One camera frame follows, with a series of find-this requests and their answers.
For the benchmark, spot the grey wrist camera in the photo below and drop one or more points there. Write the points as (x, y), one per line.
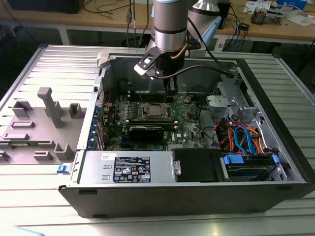
(198, 52)

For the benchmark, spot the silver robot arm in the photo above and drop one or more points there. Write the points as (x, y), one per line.
(169, 24)

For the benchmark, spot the grey metal box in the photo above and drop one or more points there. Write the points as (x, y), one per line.
(273, 18)

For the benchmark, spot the copper heat sink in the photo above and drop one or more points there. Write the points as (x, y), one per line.
(258, 17)

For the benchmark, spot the blue box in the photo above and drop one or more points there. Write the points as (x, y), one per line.
(292, 3)

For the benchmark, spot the beige case bracket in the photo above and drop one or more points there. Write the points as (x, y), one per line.
(103, 59)

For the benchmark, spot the black RAM slot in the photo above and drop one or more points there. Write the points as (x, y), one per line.
(152, 93)
(152, 99)

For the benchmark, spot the tall black box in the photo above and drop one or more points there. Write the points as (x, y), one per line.
(224, 14)

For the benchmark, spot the blue case latch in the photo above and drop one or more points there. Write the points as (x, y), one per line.
(61, 169)

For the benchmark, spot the black computer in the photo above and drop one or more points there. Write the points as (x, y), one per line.
(44, 6)

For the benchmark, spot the black PC case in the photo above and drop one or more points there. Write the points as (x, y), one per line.
(172, 201)

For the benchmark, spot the silver CPU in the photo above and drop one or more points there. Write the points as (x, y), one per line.
(157, 109)

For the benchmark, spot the silver power supply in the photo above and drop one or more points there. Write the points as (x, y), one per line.
(98, 167)

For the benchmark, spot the CPU socket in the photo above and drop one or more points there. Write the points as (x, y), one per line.
(141, 111)

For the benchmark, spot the hard disk in blue carrier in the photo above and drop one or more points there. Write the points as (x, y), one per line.
(248, 169)

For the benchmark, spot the round coin battery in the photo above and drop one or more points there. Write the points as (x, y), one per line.
(187, 99)

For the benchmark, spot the green motherboard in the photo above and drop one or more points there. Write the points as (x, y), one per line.
(184, 127)

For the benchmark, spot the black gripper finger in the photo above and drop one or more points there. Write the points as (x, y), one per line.
(175, 94)
(167, 94)

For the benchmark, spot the white paper sheet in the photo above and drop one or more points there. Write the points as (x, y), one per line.
(302, 20)

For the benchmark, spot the small black adapter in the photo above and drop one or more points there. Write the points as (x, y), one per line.
(244, 26)

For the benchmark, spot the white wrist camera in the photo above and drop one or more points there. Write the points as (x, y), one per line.
(145, 65)

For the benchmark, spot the wooden desk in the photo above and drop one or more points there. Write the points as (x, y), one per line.
(270, 30)

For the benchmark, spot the black RAM stick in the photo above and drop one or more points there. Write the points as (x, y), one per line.
(169, 126)
(160, 121)

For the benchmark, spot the black graphics card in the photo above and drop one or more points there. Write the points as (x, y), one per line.
(145, 134)

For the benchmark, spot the grey parts rack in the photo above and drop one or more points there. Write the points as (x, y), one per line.
(37, 132)

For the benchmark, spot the silver metal drive cage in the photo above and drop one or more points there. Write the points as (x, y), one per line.
(221, 103)

